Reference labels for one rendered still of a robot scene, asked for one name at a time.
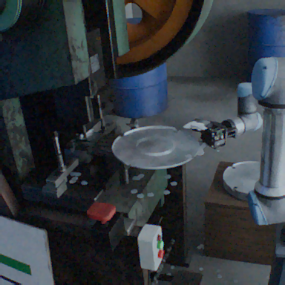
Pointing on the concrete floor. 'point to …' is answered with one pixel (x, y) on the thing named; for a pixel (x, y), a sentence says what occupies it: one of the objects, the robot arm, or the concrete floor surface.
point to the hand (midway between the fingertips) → (183, 139)
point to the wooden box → (234, 226)
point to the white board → (24, 254)
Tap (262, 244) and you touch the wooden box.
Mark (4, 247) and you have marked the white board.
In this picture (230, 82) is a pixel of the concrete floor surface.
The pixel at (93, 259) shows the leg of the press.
